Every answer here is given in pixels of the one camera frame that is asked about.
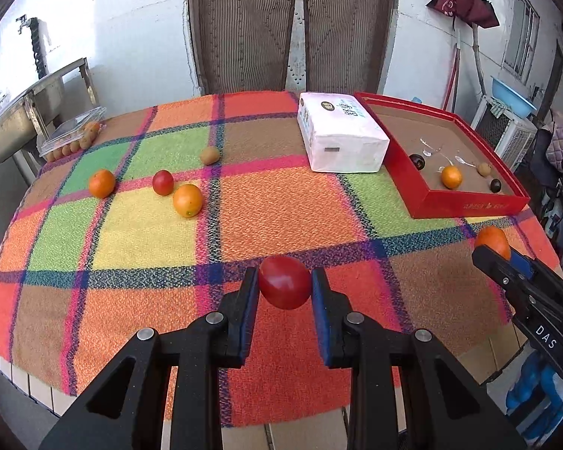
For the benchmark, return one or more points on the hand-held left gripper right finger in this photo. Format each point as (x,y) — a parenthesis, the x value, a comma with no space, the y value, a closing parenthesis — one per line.
(320,318)

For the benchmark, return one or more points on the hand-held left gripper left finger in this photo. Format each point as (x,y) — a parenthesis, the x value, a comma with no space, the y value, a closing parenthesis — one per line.
(249,309)

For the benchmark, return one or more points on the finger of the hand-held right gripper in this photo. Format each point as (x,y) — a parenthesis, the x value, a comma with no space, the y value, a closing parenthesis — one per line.
(521,265)
(492,265)

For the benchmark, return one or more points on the orange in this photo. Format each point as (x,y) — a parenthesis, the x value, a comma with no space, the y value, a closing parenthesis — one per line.
(102,183)
(451,176)
(92,127)
(492,239)
(187,200)

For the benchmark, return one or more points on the red tomato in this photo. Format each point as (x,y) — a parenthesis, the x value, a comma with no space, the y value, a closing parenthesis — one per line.
(284,283)
(163,183)

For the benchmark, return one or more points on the dark purple plum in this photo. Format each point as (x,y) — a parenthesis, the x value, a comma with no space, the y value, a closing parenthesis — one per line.
(495,185)
(417,161)

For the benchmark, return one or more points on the brown kiwi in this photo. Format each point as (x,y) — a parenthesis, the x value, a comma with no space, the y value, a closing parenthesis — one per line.
(484,168)
(210,155)

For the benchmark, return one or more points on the red cardboard box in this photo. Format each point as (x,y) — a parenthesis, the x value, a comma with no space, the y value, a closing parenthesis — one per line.
(399,126)

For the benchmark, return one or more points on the pile of small brown fruits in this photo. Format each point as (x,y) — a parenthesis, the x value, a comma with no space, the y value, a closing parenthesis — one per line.
(68,149)

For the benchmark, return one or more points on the dark parked scooter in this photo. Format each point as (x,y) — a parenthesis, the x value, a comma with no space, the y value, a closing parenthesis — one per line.
(560,206)

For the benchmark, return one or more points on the colourful plaid blanket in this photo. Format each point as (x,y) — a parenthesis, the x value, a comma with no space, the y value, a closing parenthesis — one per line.
(272,206)

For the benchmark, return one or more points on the white air conditioner unit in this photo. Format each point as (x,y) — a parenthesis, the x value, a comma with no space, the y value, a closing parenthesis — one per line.
(509,138)

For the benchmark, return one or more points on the green checked cloth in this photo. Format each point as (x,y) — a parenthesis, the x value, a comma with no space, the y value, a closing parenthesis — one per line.
(498,108)

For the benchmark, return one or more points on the blue plastic basin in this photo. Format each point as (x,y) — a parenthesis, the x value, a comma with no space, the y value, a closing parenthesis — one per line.
(513,96)

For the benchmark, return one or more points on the white tissue pack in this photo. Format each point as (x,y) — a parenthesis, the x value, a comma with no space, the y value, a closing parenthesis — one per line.
(342,145)

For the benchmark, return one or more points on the pale wooden stick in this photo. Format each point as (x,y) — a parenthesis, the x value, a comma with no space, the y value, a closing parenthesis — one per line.
(477,47)

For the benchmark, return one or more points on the white tiled table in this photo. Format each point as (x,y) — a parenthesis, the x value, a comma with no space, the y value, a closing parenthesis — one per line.
(42,386)

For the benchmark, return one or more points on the barred window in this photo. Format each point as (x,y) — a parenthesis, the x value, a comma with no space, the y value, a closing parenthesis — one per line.
(521,33)

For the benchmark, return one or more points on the clear plastic clamshell container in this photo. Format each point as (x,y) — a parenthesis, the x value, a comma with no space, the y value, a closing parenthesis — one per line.
(70,124)

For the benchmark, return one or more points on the maroon folded umbrella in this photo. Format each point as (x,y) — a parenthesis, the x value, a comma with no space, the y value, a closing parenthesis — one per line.
(464,4)

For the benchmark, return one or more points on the stainless steel sink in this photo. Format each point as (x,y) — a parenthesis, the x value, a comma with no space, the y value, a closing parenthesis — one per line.
(9,126)

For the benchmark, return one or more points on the metal faucet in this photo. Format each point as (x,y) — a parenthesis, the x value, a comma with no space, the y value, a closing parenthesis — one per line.
(23,23)

